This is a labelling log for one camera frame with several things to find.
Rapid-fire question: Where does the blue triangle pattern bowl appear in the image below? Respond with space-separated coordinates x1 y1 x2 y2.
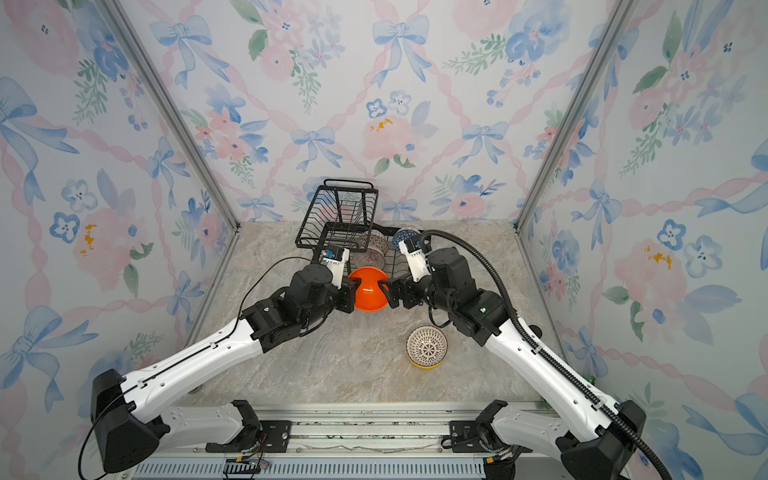
392 227 421 251

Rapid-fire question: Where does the white lattice yellow bowl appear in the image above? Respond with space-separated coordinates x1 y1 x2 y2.
406 326 448 369

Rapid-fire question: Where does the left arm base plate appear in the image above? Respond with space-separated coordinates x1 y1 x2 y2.
205 420 293 453

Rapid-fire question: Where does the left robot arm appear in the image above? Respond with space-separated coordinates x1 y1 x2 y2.
86 263 360 474

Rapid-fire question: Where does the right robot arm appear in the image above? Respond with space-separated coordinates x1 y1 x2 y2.
381 229 672 479

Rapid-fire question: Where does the plain orange bowl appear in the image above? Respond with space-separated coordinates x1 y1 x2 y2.
349 266 389 312

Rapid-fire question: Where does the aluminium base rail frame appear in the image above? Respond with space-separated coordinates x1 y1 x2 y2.
113 401 625 480

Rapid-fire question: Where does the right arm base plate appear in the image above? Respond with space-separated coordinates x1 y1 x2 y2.
440 420 532 456

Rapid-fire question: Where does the black wire dish rack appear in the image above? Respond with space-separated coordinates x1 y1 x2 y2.
295 179 397 285

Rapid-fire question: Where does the brown checker pattern bowl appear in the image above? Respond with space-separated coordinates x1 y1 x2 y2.
368 230 391 257

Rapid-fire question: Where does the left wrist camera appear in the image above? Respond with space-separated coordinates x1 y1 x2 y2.
320 245 350 289

